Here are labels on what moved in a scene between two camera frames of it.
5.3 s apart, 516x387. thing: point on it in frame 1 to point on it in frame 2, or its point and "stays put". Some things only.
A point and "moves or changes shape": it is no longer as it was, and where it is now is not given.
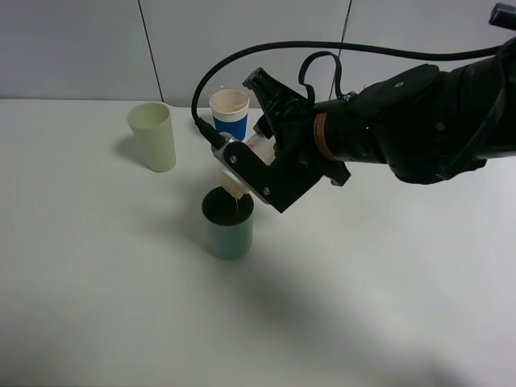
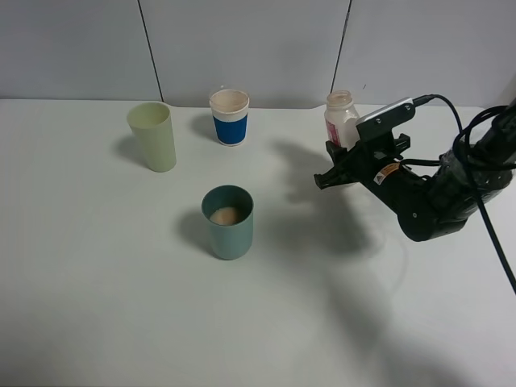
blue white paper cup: (230, 112) stays put
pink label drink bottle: (262, 145) moves or changes shape
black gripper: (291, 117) to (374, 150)
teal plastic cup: (230, 223) stays put
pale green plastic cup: (153, 122) stays put
